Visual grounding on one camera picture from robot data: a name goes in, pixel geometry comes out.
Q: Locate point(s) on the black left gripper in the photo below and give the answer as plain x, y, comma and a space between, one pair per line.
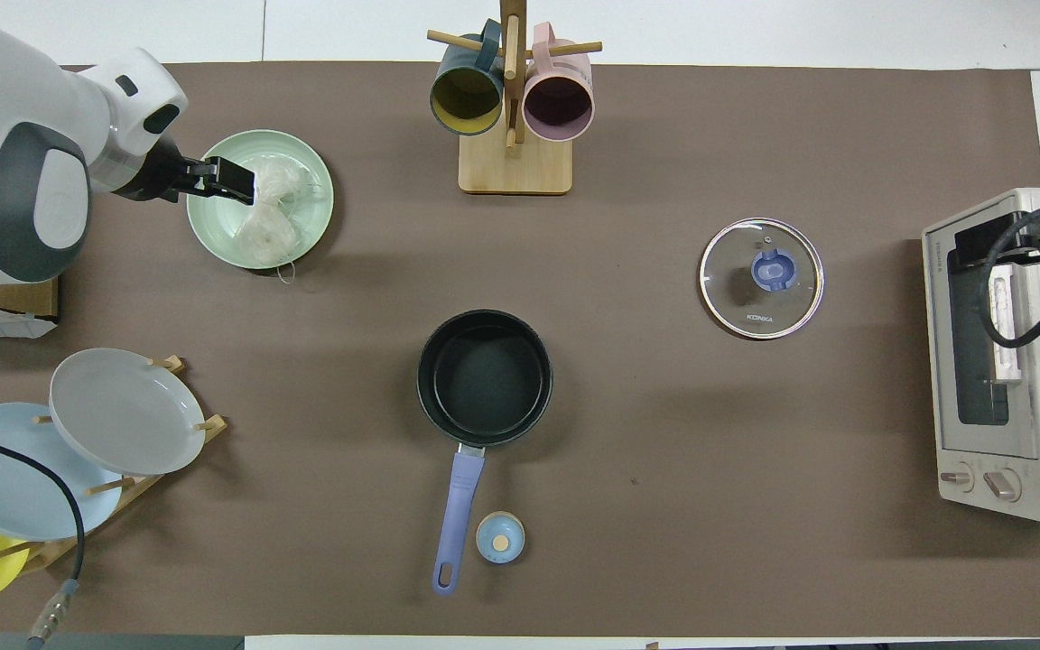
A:
152, 170

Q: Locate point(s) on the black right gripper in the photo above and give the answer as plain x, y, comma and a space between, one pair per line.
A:
1039, 236

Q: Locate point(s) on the white vermicelli bundle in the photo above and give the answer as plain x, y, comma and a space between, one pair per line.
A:
272, 235

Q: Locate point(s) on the glass lid with blue knob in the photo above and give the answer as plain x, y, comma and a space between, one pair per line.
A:
771, 269

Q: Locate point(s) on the light green plate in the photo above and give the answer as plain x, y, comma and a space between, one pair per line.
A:
213, 226

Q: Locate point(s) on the grey plate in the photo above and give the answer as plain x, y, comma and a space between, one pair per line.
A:
123, 411

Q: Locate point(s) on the light blue plate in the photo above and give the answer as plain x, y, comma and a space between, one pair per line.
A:
14, 487

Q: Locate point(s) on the wooden plate rack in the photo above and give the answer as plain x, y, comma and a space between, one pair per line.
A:
51, 551

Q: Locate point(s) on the beige toaster oven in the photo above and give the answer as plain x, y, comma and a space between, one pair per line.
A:
1026, 451

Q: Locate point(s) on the wooden board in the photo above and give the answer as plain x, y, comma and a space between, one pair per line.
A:
23, 298

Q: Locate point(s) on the teal mug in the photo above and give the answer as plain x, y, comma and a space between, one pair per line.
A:
466, 97

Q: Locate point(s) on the wooden mug tree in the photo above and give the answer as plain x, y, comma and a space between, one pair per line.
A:
515, 167

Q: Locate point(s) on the pink mug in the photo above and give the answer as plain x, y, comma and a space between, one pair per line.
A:
559, 104

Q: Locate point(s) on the brown table mat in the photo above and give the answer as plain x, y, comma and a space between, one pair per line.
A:
664, 451

